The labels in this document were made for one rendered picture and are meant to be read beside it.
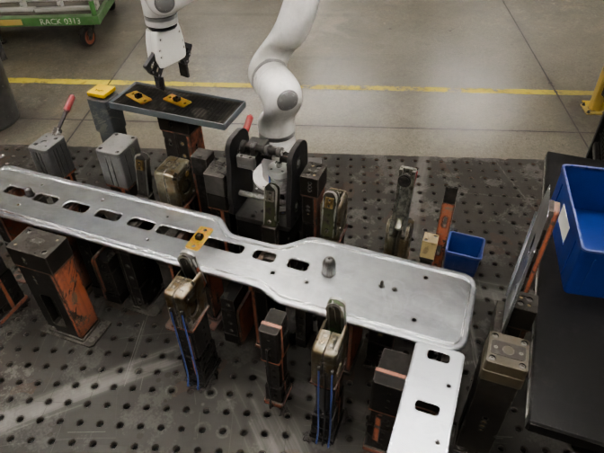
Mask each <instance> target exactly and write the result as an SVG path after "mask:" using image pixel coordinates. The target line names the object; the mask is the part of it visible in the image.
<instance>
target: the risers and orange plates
mask: <svg viewBox="0 0 604 453"><path fill-rule="evenodd" d="M95 216H96V217H98V218H105V216H104V214H103V213H99V212H97V213H96V214H95ZM105 219H106V218H105ZM76 241H77V244H78V248H79V251H80V253H81V255H82V257H83V260H84V264H85V266H86V269H87V270H88V273H89V276H90V278H91V281H92V283H93V285H92V288H93V291H94V294H96V295H99V296H102V297H104V298H105V300H107V301H108V300H109V301H111V302H114V303H117V304H121V305H122V304H123V302H124V301H125V300H126V299H127V297H128V296H129V295H130V294H129V289H128V286H127V283H126V281H125V278H124V275H123V272H122V269H121V267H120V262H119V259H118V256H117V254H116V253H114V252H113V250H112V248H110V247H107V246H103V245H100V244H95V243H91V242H87V241H85V240H81V239H78V238H76ZM220 302H221V306H222V307H221V314H222V319H223V324H224V329H225V331H224V335H225V340H226V341H228V342H233V343H236V344H239V345H240V343H241V344H244V341H245V339H246V338H247V336H248V334H249V332H250V331H251V329H252V328H253V325H254V317H253V302H252V294H251V291H250V290H249V289H248V286H245V285H242V284H239V283H235V282H232V281H230V282H229V284H228V285H227V287H226V289H225V291H224V292H223V294H222V295H221V297H220ZM295 314H296V337H295V340H296V345H297V346H300V347H303V348H305V347H306V346H307V343H308V341H309V339H310V337H311V334H312V332H313V314H310V313H307V312H304V311H300V310H297V309H295Z"/></svg>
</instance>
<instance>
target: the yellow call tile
mask: <svg viewBox="0 0 604 453"><path fill-rule="evenodd" d="M115 90H116V88H115V86H110V85H106V84H98V85H96V86H95V87H94V88H92V89H91V90H90V91H88V92H87V95H88V96H92V97H97V98H103V99H105V98H106V97H107V96H108V95H110V94H111V93H113V92H114V91H115Z"/></svg>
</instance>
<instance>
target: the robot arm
mask: <svg viewBox="0 0 604 453"><path fill-rule="evenodd" d="M140 1H141V4H142V9H143V14H144V18H145V23H146V26H147V27H148V28H147V29H146V44H147V56H148V59H147V61H146V62H145V64H144V65H143V68H144V69H145V70H146V71H147V72H148V73H149V74H150V75H152V76H154V79H155V86H156V88H158V89H160V90H163V91H165V84H164V78H163V77H162V76H161V75H162V73H163V70H164V68H165V67H168V66H170V65H171V64H173V63H175V62H177V61H179V60H180V62H179V63H178V64H179V69H180V74H181V76H185V77H190V74H189V68H188V63H189V62H190V60H189V58H190V55H191V47H192V45H191V44H190V43H187V42H184V39H183V36H182V30H181V28H180V25H179V23H178V15H177V11H179V10H180V9H182V8H183V7H184V6H186V5H187V4H189V3H191V2H192V1H193V0H140ZM319 1H320V0H283V3H282V6H281V8H280V13H279V16H278V18H277V21H276V22H275V24H274V26H273V28H272V30H271V32H270V34H269V35H268V37H267V38H266V39H265V41H264V42H263V43H262V45H261V46H260V47H259V48H258V49H257V51H256V52H255V54H254V55H253V57H252V59H251V61H250V64H249V67H248V79H249V82H250V84H251V86H252V87H253V89H254V90H255V92H257V94H258V95H259V97H260V98H261V100H262V106H263V112H262V113H261V114H260V116H259V118H258V132H259V138H265V139H269V142H270V145H272V146H273V147H284V150H285V151H287V152H288V153H289V150H290V149H291V148H292V147H293V145H294V144H295V143H296V131H295V117H296V115H297V113H298V111H299V110H300V108H301V105H302V100H303V97H302V91H301V87H300V84H299V82H298V80H297V79H296V78H295V77H294V75H293V74H292V73H291V72H290V71H289V69H288V68H287V65H288V62H289V58H290V57H291V55H292V53H293V52H294V51H295V50H296V49H297V48H299V47H300V46H301V45H302V44H303V42H304V41H305V39H306V37H307V35H308V33H309V32H310V30H311V27H312V25H313V22H314V20H315V17H316V14H317V11H318V7H319ZM151 65H153V68H151ZM158 67H159V68H158ZM157 68H158V72H156V70H157ZM285 151H284V152H285ZM272 162H275V161H273V160H270V159H265V158H263V160H262V163H261V164H260V165H258V166H257V167H256V169H255V170H254V172H253V181H254V183H255V184H256V186H257V187H259V188H260V189H262V190H264V187H265V186H266V185H267V184H268V183H269V175H268V166H269V164H270V163H272Z"/></svg>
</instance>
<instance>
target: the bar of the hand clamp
mask: <svg viewBox="0 0 604 453"><path fill-rule="evenodd" d="M416 172H417V168H413V167H408V166H403V165H401V167H400V169H399V174H398V180H397V185H396V192H395V203H394V208H393V214H392V220H391V226H390V231H389V234H390V235H392V234H393V233H394V231H395V229H394V226H395V221H396V218H401V219H403V220H404V223H403V228H402V234H401V237H404V235H405V229H406V227H407V223H408V218H409V212H410V207H411V202H412V196H413V187H414V182H415V177H416Z"/></svg>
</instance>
